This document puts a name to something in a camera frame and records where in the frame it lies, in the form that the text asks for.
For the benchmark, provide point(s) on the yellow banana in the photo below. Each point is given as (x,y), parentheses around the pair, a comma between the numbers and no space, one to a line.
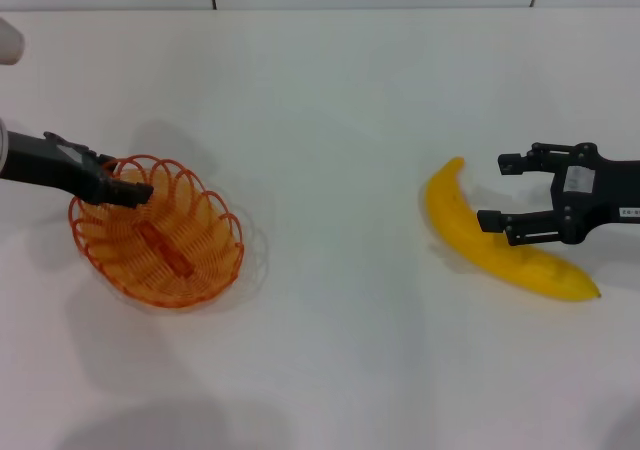
(475,230)

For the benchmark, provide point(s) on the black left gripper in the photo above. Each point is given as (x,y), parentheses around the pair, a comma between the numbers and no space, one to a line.
(45,165)

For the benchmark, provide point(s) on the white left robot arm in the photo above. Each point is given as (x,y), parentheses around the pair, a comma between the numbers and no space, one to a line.
(9,45)

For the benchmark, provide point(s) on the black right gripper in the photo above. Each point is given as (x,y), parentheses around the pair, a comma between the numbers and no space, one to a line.
(595,200)

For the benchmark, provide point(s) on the orange plastic woven basket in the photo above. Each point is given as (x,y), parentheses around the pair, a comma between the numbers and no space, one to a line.
(165,255)

